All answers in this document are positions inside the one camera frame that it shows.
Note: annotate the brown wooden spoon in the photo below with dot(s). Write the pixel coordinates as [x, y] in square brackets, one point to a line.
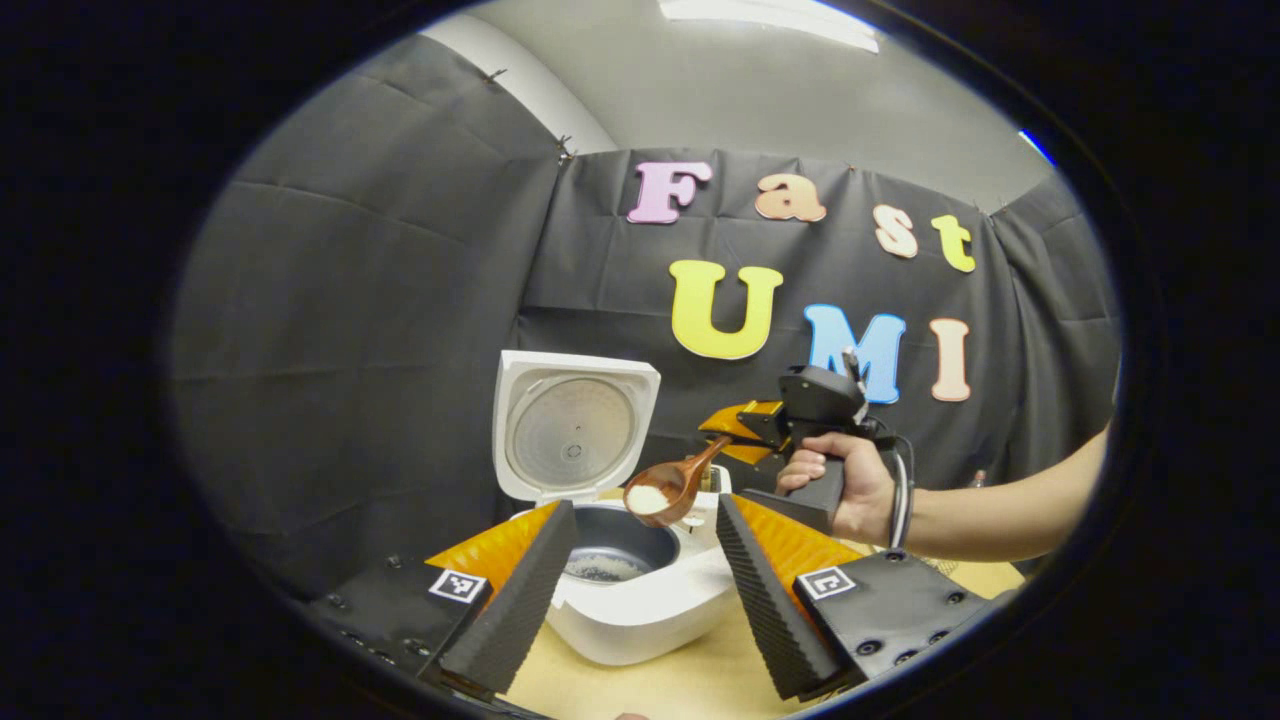
[685, 475]

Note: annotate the spoonful of white rice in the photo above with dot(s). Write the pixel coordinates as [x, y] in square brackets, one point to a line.
[647, 499]

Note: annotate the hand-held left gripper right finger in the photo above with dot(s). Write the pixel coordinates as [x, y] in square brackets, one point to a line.
[765, 610]

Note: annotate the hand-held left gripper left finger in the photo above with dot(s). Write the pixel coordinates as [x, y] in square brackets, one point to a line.
[520, 600]

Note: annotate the black backdrop cloth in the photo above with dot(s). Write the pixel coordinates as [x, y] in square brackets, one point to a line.
[400, 300]

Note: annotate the white rice cooker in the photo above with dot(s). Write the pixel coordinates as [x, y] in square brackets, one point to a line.
[640, 620]

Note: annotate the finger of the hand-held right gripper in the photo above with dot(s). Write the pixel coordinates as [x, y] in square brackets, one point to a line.
[755, 455]
[745, 415]

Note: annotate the long ceiling light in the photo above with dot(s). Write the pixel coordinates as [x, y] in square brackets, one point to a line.
[780, 20]

